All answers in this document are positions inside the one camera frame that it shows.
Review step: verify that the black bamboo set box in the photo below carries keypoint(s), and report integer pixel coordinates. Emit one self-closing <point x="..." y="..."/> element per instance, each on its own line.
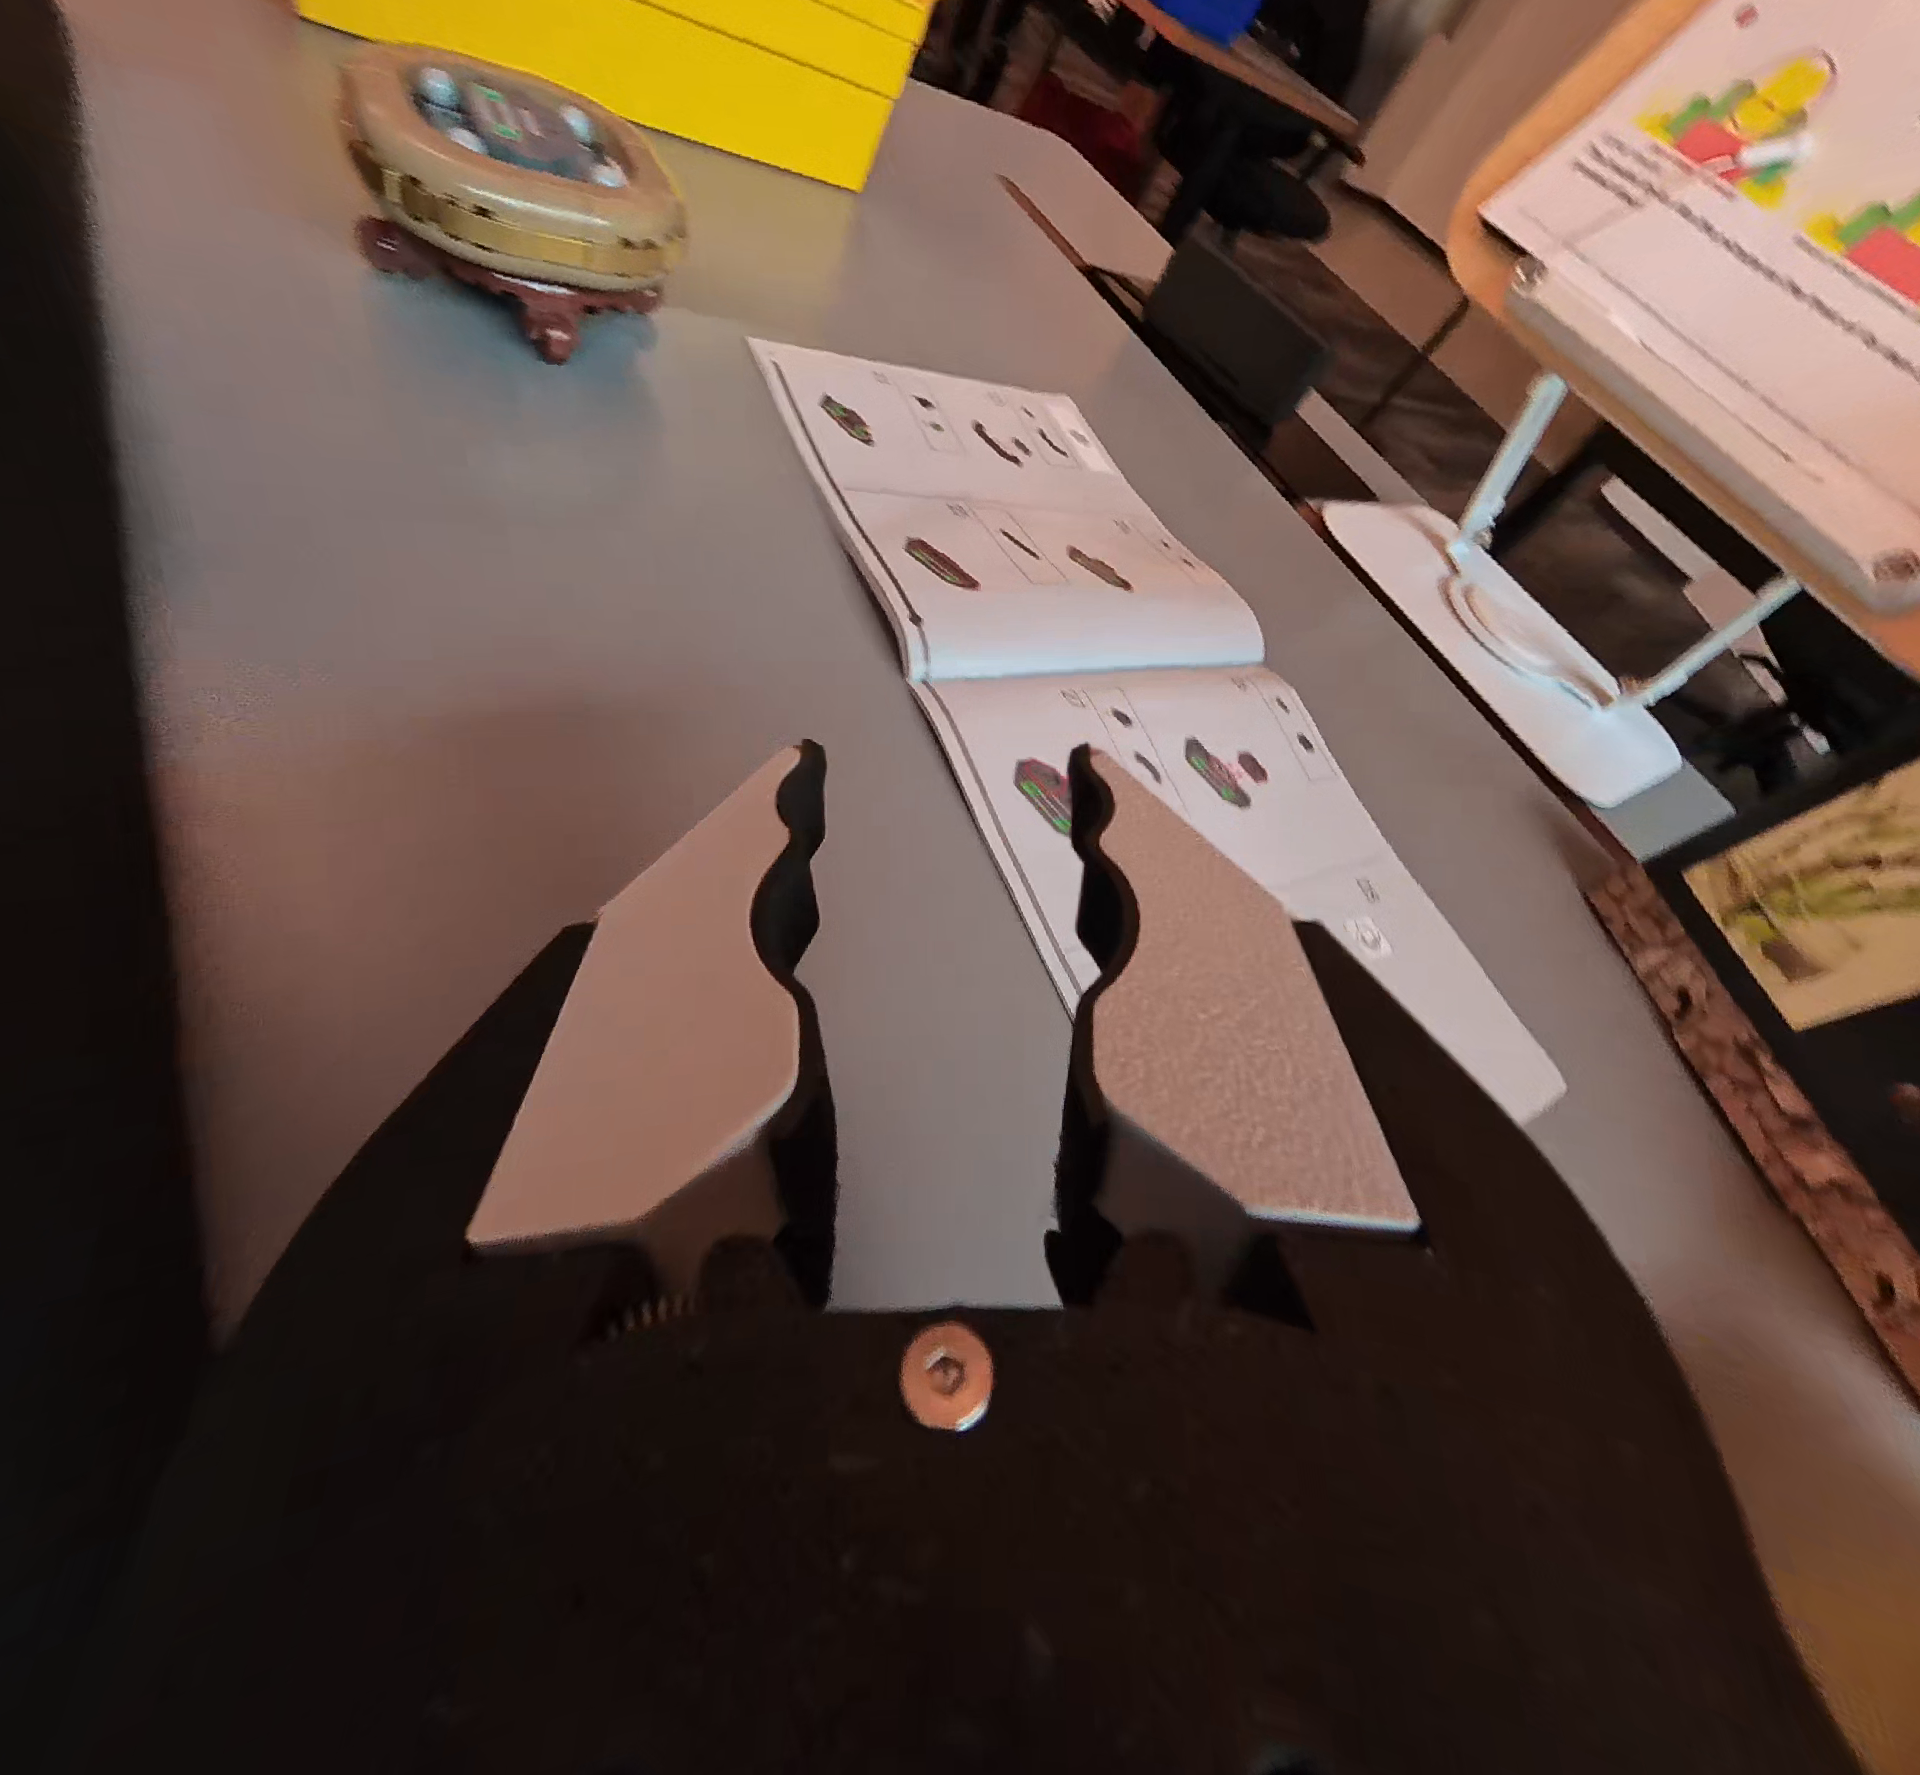
<point x="1800" y="1085"/>

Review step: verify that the dark box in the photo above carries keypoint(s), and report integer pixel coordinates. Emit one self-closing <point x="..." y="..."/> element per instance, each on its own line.
<point x="1237" y="320"/>

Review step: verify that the tan round brick pot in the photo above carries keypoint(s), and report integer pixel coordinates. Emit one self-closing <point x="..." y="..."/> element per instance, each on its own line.
<point x="509" y="202"/>

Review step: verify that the long wooden table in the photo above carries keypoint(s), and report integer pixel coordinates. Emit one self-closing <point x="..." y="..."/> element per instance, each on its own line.
<point x="1259" y="66"/>

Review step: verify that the printed instruction sheet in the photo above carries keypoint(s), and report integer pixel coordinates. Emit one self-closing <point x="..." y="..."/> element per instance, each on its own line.
<point x="1770" y="125"/>

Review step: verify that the grey desk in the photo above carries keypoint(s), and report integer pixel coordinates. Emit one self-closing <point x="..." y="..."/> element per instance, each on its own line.
<point x="450" y="607"/>

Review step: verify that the black stool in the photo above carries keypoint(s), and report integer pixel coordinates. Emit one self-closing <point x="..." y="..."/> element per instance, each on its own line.
<point x="1274" y="193"/>

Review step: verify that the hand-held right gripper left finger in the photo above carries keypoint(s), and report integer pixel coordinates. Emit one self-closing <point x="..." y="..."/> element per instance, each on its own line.
<point x="661" y="1056"/>

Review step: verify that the instruction booklet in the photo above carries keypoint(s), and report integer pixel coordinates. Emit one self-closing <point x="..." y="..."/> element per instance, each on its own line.
<point x="1050" y="607"/>

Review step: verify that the white document stand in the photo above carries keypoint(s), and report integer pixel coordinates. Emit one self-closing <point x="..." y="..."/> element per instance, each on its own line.
<point x="1545" y="665"/>

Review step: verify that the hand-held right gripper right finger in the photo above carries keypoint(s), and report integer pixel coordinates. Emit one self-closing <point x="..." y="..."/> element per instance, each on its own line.
<point x="1245" y="1056"/>

